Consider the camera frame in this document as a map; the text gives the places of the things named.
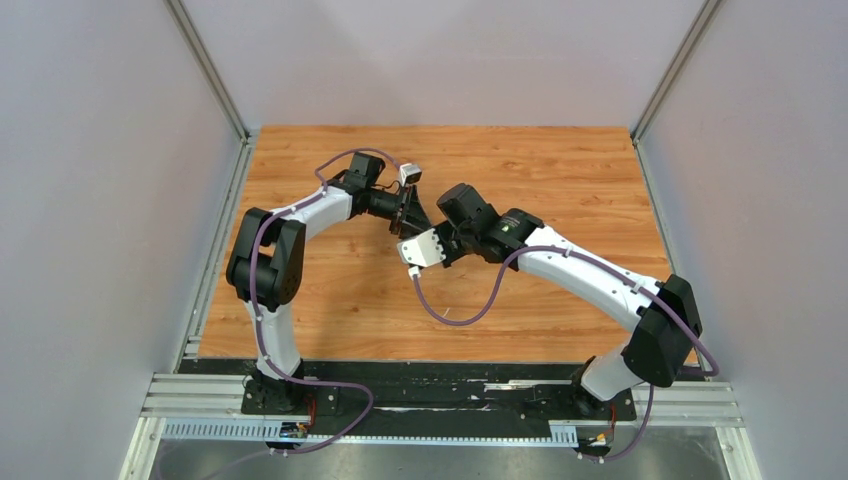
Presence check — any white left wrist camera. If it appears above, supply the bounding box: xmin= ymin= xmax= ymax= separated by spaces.
xmin=397 ymin=163 xmax=423 ymax=187

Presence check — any aluminium frame post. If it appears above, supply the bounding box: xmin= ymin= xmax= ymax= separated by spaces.
xmin=630 ymin=0 xmax=724 ymax=146
xmin=164 ymin=0 xmax=251 ymax=144

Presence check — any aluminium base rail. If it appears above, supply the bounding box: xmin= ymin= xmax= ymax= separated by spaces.
xmin=141 ymin=374 xmax=744 ymax=428

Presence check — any left aluminium frame post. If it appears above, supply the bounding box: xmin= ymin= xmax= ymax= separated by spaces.
xmin=164 ymin=0 xmax=251 ymax=144

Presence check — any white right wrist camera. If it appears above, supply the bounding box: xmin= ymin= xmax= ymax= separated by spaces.
xmin=397 ymin=228 xmax=447 ymax=268

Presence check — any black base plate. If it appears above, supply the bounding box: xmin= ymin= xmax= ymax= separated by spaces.
xmin=177 ymin=358 xmax=707 ymax=439

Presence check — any white slotted cable duct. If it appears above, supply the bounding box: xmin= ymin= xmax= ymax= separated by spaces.
xmin=160 ymin=422 xmax=579 ymax=448

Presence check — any right aluminium frame post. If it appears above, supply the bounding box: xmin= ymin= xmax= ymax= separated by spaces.
xmin=630 ymin=0 xmax=724 ymax=146

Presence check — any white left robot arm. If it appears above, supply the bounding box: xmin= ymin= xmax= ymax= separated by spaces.
xmin=225 ymin=148 xmax=430 ymax=413

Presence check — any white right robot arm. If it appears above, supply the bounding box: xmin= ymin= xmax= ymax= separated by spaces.
xmin=437 ymin=183 xmax=702 ymax=418

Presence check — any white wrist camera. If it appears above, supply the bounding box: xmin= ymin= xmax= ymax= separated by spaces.
xmin=397 ymin=163 xmax=423 ymax=187
xmin=397 ymin=228 xmax=447 ymax=268

